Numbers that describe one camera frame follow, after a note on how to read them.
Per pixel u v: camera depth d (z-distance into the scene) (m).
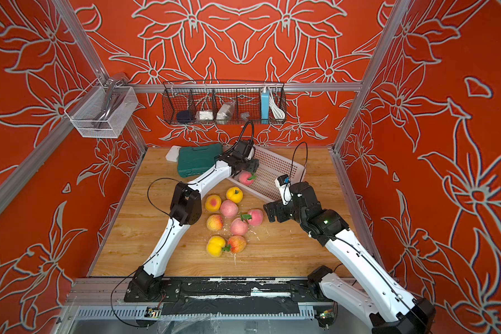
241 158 0.83
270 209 0.64
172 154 1.15
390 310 0.38
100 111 0.83
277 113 0.90
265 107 0.87
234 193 0.92
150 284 0.64
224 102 0.99
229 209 0.88
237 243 0.79
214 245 0.78
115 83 0.85
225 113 0.91
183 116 0.98
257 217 0.85
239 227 0.83
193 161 1.08
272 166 1.07
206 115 0.86
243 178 0.98
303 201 0.53
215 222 0.85
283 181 0.63
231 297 0.73
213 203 0.89
